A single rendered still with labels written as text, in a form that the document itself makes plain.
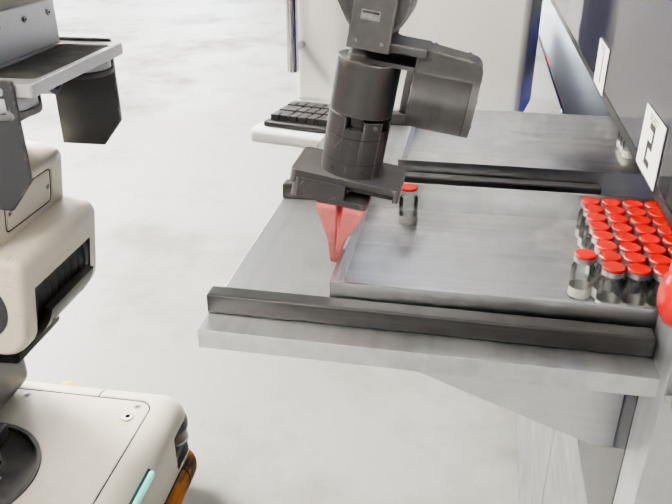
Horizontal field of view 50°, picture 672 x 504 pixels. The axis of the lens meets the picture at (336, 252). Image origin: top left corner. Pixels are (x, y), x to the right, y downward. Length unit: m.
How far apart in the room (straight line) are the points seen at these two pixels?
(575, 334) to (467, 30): 0.96
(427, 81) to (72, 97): 0.67
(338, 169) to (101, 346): 1.71
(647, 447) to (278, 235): 0.44
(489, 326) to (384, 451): 1.21
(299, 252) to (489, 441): 1.19
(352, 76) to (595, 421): 0.42
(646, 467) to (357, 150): 0.37
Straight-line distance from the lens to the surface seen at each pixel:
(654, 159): 0.73
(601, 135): 1.24
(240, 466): 1.81
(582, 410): 0.78
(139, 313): 2.43
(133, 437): 1.51
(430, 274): 0.75
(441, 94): 0.62
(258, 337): 0.66
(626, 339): 0.66
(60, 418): 1.59
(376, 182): 0.66
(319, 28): 1.61
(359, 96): 0.63
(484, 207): 0.90
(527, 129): 1.22
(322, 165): 0.67
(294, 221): 0.87
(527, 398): 0.76
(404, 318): 0.65
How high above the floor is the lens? 1.24
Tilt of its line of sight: 27 degrees down
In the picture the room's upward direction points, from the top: straight up
